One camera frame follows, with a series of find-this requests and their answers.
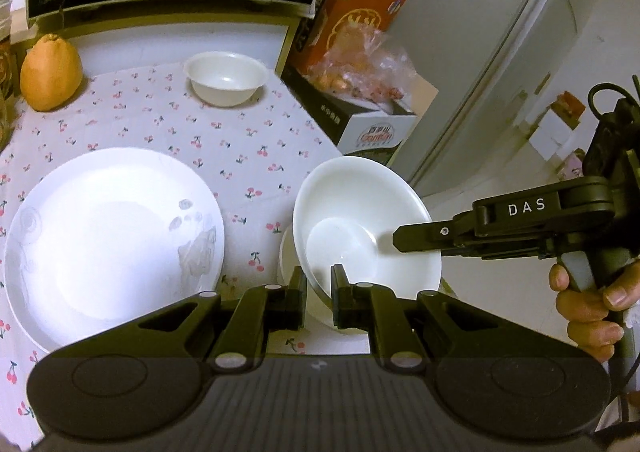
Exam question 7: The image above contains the clear plastic bag of snacks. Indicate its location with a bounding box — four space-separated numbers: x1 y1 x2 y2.
305 27 441 108

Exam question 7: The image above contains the large white bowl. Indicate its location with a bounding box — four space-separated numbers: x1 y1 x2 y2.
292 156 443 303

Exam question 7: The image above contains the small plain white bowl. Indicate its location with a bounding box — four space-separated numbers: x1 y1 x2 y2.
278 224 373 334

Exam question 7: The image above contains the black cable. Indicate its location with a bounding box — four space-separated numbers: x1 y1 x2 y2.
587 76 640 119

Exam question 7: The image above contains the white plate grey floral print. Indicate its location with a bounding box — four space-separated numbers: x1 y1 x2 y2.
4 147 226 355

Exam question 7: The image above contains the orange printed carton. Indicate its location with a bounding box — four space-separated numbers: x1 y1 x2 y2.
287 0 421 98

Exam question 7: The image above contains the floral tablecloth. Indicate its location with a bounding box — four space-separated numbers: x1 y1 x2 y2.
0 62 451 452

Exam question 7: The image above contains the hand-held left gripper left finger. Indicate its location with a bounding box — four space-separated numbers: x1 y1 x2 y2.
135 266 308 374

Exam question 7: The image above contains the glass jar of small fruits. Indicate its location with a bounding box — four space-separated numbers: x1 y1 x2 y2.
0 0 23 153

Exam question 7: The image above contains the white refrigerator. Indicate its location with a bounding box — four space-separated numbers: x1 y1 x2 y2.
370 0 640 193

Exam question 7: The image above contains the black and white carton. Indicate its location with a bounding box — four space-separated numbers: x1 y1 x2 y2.
280 64 418 168

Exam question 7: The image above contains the yellow pomelo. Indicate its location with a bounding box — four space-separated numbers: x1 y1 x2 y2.
20 33 83 111

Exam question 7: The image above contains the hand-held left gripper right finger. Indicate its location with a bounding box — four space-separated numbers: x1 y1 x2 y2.
330 264 501 373

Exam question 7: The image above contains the person's right hand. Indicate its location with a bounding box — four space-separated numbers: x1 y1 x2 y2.
549 263 640 363

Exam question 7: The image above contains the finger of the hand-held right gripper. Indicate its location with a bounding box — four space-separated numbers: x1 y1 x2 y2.
392 218 481 258

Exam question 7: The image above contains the white bowl with flared rim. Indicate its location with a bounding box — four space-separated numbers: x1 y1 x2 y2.
183 51 270 108

